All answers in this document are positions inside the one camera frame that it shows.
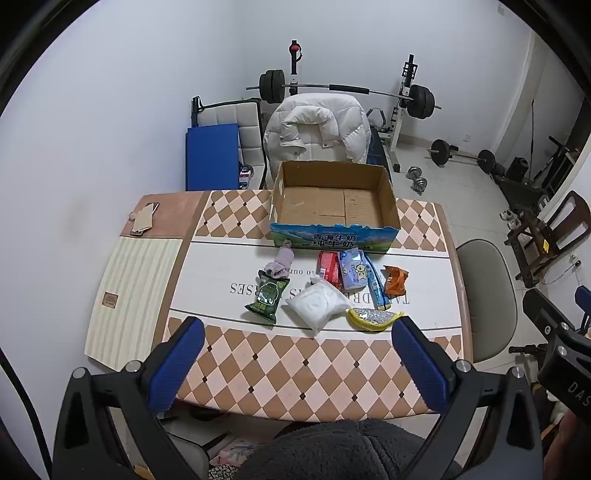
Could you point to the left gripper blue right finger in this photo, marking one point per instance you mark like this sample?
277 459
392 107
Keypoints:
427 363

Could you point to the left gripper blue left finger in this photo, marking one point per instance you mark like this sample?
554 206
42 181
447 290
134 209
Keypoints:
169 363

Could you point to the long blue snack packet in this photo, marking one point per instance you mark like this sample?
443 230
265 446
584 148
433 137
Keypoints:
381 300

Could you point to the silver yellow scrub sponge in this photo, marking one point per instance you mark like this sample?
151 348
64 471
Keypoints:
372 320

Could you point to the orange snack packet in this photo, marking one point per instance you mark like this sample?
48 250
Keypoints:
395 283

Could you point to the green snack packet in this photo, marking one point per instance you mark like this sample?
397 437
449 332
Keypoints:
269 291

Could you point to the blue cartoon tissue pack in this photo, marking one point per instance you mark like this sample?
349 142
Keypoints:
356 271

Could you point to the white soft pouch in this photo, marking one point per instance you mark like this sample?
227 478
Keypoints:
318 303

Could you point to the red snack packet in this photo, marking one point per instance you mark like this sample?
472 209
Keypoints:
328 268

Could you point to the lilac sock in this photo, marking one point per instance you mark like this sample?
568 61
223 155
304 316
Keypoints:
279 268

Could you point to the cream striped place mat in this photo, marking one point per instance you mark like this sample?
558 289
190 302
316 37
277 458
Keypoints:
128 301

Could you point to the grey round chair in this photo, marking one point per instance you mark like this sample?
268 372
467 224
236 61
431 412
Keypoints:
491 297

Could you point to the wooden chair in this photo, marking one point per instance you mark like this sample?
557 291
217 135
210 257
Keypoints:
537 244

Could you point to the cardboard scrap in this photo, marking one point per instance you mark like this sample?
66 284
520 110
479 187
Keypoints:
142 220

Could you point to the open cardboard box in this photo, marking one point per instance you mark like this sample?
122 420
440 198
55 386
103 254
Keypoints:
326 205

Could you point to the chrome dumbbell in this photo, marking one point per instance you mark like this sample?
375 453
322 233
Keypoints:
419 182

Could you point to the blue folded mat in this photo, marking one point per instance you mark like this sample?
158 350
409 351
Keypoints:
211 158

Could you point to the floor barbell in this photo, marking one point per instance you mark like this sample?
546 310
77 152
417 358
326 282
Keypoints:
441 153

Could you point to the black blue weight bench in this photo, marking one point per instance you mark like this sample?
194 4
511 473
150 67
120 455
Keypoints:
377 154

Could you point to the white padded chair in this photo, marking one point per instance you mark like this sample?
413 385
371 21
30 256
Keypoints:
247 115

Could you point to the barbell on rack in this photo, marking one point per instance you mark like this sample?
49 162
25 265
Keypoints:
419 102

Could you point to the white puffer jacket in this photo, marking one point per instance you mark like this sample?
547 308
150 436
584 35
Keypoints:
316 126

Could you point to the white weight rack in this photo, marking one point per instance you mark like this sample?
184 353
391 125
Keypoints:
399 110

